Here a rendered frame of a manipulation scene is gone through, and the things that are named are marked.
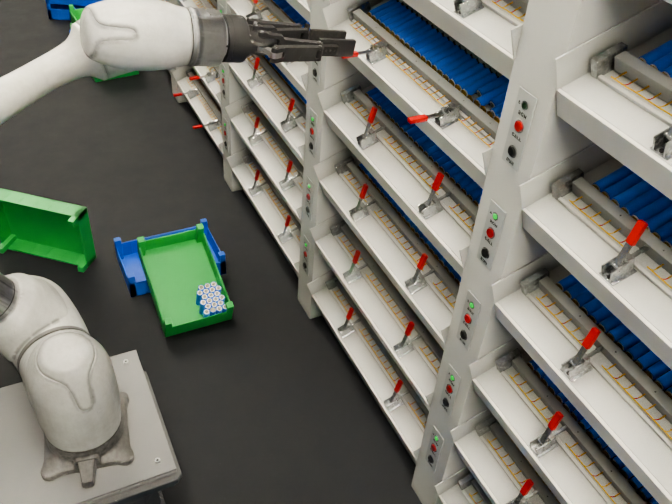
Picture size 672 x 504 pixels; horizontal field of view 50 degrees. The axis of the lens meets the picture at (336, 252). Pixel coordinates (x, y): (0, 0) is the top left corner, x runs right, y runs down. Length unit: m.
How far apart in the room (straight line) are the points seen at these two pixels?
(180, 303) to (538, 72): 1.40
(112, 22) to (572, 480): 1.02
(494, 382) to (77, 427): 0.80
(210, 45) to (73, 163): 1.77
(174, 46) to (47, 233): 1.40
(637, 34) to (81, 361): 1.08
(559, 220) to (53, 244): 1.75
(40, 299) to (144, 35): 0.65
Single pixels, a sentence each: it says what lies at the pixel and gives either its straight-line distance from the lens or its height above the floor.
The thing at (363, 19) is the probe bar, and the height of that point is 0.95.
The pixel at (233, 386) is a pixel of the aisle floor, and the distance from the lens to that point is 1.98.
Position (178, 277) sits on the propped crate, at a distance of 2.21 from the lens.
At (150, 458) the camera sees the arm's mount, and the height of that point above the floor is 0.22.
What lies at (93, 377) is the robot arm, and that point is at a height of 0.46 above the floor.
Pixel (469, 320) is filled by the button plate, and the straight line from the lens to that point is 1.33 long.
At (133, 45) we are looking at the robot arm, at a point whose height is 1.07.
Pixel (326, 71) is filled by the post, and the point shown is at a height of 0.80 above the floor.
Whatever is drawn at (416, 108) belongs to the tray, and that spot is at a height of 0.90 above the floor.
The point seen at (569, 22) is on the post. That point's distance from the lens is 1.01.
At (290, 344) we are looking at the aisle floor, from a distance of 2.08.
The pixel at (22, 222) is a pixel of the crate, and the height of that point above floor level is 0.08.
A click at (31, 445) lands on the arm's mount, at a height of 0.22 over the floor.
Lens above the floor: 1.53
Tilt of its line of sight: 40 degrees down
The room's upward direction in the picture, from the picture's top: 5 degrees clockwise
